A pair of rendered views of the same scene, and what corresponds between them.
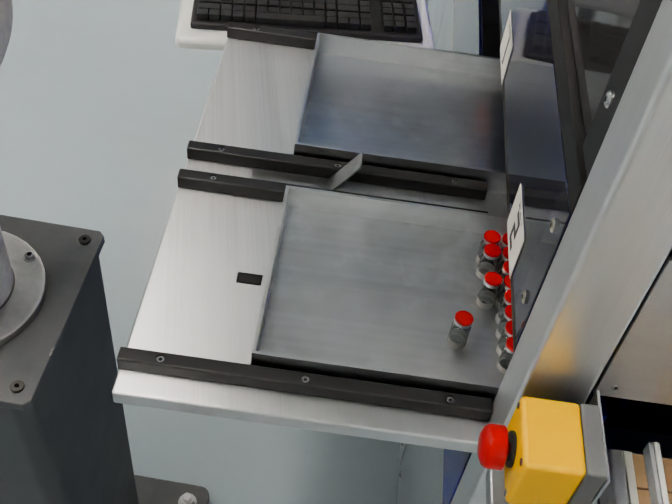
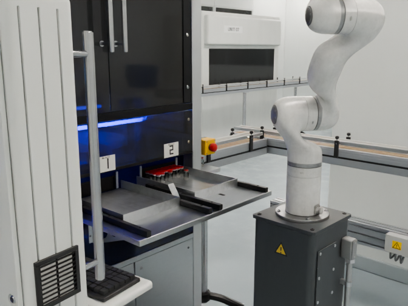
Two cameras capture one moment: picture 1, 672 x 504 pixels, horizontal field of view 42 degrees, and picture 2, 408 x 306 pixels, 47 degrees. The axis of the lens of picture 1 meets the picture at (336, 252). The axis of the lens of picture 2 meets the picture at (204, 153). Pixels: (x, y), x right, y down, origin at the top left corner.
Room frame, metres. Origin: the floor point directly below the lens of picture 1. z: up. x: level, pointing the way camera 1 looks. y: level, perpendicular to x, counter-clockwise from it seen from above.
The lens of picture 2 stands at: (2.03, 1.24, 1.44)
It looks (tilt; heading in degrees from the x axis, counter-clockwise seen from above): 12 degrees down; 222
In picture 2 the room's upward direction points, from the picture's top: straight up
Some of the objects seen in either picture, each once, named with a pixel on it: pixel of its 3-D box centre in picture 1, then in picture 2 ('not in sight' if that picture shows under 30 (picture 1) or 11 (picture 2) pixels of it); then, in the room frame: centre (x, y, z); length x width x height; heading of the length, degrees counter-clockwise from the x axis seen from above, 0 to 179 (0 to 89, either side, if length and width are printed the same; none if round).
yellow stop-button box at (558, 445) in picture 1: (550, 454); (205, 146); (0.41, -0.21, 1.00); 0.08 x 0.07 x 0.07; 90
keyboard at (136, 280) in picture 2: (307, 7); (73, 268); (1.35, 0.11, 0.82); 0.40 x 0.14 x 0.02; 98
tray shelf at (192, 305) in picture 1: (363, 199); (169, 200); (0.83, -0.03, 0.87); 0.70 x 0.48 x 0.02; 0
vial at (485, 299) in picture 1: (489, 290); (170, 176); (0.67, -0.18, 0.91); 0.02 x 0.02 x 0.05
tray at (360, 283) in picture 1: (413, 291); (186, 181); (0.66, -0.10, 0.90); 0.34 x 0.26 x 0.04; 90
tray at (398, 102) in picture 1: (423, 110); (122, 200); (1.00, -0.10, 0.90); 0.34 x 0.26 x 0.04; 90
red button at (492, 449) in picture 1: (500, 447); (212, 147); (0.41, -0.17, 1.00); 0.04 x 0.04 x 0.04; 0
